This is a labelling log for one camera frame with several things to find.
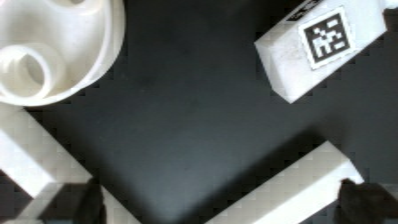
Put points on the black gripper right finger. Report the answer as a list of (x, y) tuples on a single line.
[(366, 203)]

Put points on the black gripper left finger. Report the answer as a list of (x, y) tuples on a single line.
[(77, 206)]

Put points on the white stool leg with tag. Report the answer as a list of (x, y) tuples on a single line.
[(315, 40)]

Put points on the white right fence rail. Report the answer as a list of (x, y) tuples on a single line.
[(297, 192)]

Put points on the white fence rail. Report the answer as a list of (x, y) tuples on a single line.
[(41, 167), (297, 192)]

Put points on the white front fence rail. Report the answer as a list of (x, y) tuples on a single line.
[(41, 167)]

